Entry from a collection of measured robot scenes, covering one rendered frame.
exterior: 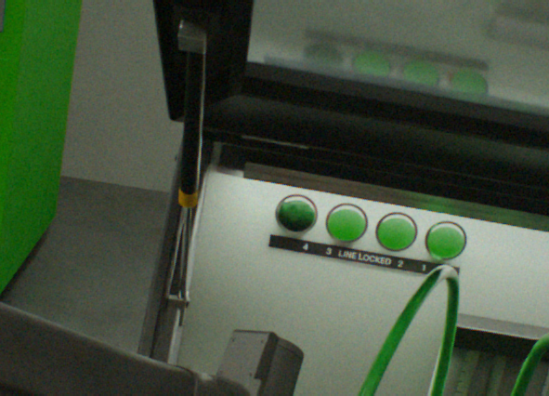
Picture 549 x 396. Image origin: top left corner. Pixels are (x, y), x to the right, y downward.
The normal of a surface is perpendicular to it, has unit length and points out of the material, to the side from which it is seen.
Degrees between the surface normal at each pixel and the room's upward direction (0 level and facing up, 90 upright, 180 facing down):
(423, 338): 90
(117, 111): 90
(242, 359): 43
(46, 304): 0
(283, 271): 90
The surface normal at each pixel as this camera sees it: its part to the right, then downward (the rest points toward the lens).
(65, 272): 0.18, -0.92
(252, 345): -0.38, -0.61
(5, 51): -0.08, 0.33
